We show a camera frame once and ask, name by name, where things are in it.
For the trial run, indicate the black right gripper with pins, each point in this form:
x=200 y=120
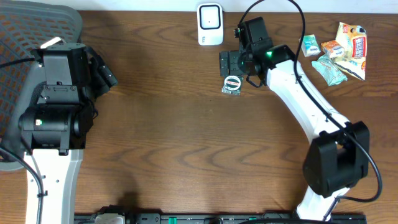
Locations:
x=232 y=66

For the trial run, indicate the dark green balm box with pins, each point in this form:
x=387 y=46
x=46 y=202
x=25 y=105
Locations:
x=232 y=85

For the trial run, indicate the small teal snack box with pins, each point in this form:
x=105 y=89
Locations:
x=310 y=46

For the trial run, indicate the small orange snack box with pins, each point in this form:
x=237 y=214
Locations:
x=332 y=49

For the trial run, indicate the teal snack pack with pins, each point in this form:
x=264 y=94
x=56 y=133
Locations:
x=328 y=70

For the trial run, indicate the yellow snack chip bag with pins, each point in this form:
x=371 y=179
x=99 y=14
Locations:
x=355 y=43

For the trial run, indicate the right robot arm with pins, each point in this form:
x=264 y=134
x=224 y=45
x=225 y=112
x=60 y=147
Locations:
x=336 y=159

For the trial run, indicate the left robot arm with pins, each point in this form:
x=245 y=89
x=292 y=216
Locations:
x=56 y=114

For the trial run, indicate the white barcode scanner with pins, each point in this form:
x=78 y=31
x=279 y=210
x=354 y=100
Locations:
x=210 y=24

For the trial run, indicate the dark grey plastic basket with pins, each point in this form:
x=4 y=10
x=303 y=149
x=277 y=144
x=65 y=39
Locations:
x=26 y=26

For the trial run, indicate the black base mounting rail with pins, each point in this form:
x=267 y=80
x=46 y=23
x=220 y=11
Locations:
x=155 y=218

